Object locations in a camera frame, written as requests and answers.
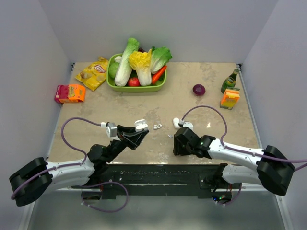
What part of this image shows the green plastic basket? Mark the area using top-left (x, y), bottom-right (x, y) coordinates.
top-left (106, 54), bottom-right (167, 92)

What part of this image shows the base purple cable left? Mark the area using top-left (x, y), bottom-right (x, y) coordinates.
top-left (81, 181), bottom-right (129, 213)

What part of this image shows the orange sponge pack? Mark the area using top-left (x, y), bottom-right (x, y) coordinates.
top-left (220, 87), bottom-right (240, 110)

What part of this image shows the orange carrot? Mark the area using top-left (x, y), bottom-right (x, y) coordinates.
top-left (152, 66), bottom-right (167, 85)

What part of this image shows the purple red onion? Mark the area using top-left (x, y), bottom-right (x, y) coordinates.
top-left (192, 84), bottom-right (206, 96)

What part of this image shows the yellow Lays chips bag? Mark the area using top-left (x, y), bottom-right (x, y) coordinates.
top-left (75, 56), bottom-right (109, 92)

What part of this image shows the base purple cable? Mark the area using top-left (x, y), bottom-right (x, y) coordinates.
top-left (81, 181), bottom-right (129, 213)
top-left (214, 184), bottom-right (242, 206)

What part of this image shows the green leaf lettuce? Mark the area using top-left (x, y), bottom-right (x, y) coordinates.
top-left (150, 46), bottom-right (172, 74)

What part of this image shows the yellow napa cabbage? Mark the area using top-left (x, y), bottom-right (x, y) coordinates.
top-left (128, 49), bottom-right (152, 86)

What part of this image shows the round green cabbage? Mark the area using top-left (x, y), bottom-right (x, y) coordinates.
top-left (108, 62), bottom-right (119, 79)

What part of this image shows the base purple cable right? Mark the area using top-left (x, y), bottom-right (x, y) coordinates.
top-left (214, 184), bottom-right (242, 206)

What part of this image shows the white gold-rimmed charging case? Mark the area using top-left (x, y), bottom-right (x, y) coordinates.
top-left (134, 119), bottom-right (148, 132)

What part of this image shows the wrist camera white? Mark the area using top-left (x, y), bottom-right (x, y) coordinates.
top-left (100, 122), bottom-right (117, 138)
top-left (178, 120), bottom-right (194, 130)

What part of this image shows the pink orange snack box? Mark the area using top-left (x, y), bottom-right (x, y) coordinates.
top-left (54, 84), bottom-right (86, 104)

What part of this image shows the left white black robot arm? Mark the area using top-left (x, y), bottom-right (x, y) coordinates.
top-left (9, 120), bottom-right (149, 207)

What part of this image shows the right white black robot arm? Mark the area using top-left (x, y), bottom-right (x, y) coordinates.
top-left (173, 127), bottom-right (295, 196)

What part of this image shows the red tomato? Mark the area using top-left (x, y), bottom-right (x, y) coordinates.
top-left (127, 77), bottom-right (141, 87)

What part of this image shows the green Perrier bottle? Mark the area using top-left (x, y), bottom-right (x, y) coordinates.
top-left (221, 69), bottom-right (239, 93)

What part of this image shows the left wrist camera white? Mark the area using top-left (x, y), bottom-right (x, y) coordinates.
top-left (100, 122), bottom-right (117, 138)

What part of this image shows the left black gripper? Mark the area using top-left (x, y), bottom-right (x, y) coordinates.
top-left (105, 125), bottom-right (149, 163)

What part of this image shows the tall napa cabbage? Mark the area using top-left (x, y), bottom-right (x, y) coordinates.
top-left (115, 37), bottom-right (140, 87)

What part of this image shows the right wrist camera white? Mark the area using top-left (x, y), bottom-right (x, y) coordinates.
top-left (178, 120), bottom-right (194, 130)

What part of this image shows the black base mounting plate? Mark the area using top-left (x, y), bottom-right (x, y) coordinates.
top-left (87, 164), bottom-right (240, 200)

